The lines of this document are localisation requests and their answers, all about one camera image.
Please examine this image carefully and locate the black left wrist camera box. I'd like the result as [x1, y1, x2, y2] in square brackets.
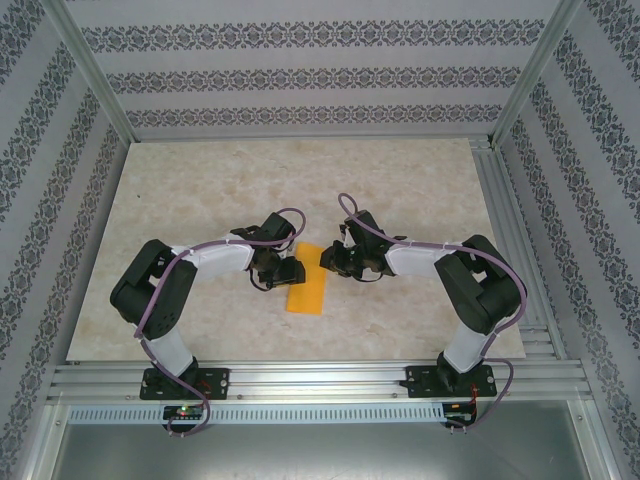
[258, 211, 296, 244]

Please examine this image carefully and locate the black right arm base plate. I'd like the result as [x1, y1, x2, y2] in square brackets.
[405, 364, 498, 400]

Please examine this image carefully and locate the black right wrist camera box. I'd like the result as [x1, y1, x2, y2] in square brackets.
[343, 209, 387, 248]

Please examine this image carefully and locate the aluminium side rail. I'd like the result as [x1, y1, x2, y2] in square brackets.
[468, 138, 570, 362]

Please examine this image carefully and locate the aluminium frame post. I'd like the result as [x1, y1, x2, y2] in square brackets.
[46, 0, 137, 145]
[488, 0, 585, 147]

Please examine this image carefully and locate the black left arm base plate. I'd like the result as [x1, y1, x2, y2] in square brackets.
[139, 366, 232, 402]

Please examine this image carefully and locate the orange cloth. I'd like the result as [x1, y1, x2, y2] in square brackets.
[285, 241, 330, 318]

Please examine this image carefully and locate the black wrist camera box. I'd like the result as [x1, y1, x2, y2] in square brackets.
[258, 211, 296, 244]
[343, 209, 387, 248]

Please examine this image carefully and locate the circuit board with red wire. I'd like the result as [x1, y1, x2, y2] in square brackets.
[443, 401, 477, 420]

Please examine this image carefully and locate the slotted grey cable duct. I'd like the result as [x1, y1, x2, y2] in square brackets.
[66, 401, 447, 425]

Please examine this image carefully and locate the circuit board with green light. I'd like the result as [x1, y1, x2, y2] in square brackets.
[163, 405, 206, 421]

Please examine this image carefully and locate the long aluminium mounting rail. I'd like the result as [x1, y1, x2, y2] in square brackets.
[46, 360, 587, 403]

